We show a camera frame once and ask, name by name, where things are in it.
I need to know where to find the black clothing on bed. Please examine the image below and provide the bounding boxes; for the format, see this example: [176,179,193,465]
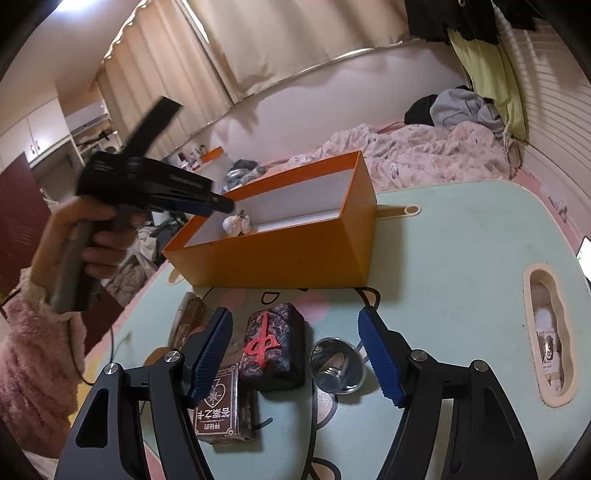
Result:
[405,95,439,125]

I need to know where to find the pink bed sheet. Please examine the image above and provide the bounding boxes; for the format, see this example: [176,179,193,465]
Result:
[83,117,587,384]

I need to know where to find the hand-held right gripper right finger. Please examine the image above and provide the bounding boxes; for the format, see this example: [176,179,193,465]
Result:
[358,307,539,480]

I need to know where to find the pile of patterned clothes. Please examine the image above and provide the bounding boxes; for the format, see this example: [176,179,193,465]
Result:
[222,159,269,192]

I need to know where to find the heap of clothes on floor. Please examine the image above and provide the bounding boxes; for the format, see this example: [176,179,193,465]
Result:
[104,222,185,305]

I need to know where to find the light green folding bed table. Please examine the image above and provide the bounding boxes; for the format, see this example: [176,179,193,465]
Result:
[85,178,591,480]

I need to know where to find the person's left hand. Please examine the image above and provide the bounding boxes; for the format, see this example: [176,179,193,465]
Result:
[31,196,141,303]

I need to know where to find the beige curtain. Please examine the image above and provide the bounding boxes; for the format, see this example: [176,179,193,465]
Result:
[95,0,409,160]

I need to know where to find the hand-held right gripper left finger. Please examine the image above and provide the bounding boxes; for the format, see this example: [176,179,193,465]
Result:
[54,307,234,480]

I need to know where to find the pink floral quilt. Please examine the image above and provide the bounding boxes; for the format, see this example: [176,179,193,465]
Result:
[288,122,511,190]

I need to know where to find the smartphone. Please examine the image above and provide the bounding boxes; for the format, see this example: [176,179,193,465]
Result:
[577,236,591,278]

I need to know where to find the person's left forearm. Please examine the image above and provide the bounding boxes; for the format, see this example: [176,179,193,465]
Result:
[0,268,88,467]

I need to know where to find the orange cardboard box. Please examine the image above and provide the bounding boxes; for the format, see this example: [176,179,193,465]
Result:
[161,150,377,289]

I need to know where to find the white figurine toy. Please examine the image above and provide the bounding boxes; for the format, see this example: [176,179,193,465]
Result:
[223,210,252,236]

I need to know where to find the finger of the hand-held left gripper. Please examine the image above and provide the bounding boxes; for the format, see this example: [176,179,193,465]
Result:
[164,194,235,216]

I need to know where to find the white slatted panel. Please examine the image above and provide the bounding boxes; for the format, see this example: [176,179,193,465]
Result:
[501,18,591,232]

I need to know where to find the black hanging clothes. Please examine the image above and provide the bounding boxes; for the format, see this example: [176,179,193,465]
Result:
[405,0,555,44]

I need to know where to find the dark patterned block red mark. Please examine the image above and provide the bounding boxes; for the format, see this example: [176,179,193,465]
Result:
[238,303,308,391]

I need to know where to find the white air conditioner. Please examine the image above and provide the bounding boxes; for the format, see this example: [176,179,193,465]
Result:
[65,102,112,134]

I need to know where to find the cream wall cabinet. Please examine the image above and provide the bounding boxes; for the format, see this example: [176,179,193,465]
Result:
[0,88,75,167]

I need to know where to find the yellow-green cloth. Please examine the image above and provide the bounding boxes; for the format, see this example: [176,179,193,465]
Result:
[450,28,529,141]

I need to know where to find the dark red door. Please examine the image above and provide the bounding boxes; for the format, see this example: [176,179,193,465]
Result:
[0,152,51,296]

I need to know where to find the shiny metal cup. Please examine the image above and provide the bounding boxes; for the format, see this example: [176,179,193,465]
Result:
[309,337,368,395]

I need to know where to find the brown card box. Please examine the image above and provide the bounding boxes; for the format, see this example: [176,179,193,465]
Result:
[191,362,259,445]

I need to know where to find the grey clothing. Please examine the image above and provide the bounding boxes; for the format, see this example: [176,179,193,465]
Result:
[430,88,506,139]

